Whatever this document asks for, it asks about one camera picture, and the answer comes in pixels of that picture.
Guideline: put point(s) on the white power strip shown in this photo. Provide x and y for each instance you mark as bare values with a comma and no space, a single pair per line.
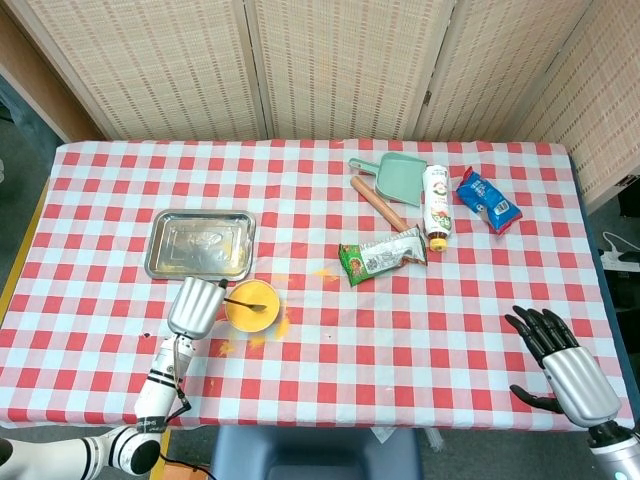
620,261

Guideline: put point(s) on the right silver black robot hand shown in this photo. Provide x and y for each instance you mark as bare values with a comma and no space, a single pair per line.
582,385

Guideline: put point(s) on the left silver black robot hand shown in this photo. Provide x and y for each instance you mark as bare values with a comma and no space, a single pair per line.
195,307

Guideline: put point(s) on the red white checkered tablecloth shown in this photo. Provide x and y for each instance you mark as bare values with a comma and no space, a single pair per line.
350,370

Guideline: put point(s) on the green snack bag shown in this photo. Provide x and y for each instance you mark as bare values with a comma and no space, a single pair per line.
380,257

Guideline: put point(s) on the blue chair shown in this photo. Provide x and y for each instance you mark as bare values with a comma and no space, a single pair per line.
315,455

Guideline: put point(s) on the yellow bowl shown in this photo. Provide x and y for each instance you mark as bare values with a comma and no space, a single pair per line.
250,320

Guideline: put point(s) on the blue snack bag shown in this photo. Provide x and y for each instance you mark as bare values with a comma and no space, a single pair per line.
487,200

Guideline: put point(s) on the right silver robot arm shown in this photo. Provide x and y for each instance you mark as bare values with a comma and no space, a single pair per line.
617,450

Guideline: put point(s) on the green plastic dustpan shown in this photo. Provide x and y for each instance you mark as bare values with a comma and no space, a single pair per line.
400,182

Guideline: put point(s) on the white bottle with yellow cap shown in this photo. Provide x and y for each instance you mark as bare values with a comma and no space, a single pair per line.
437,205

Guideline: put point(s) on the orange box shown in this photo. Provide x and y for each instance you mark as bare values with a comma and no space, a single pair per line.
185,472

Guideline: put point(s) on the rectangular metal tray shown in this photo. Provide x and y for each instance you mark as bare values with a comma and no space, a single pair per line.
200,245

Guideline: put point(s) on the black spoon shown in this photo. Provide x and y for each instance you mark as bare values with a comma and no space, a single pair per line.
257,307

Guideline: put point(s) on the sausage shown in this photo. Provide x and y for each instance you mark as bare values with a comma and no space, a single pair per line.
377,202

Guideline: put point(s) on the woven folding screen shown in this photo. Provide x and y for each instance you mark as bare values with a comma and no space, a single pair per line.
340,70

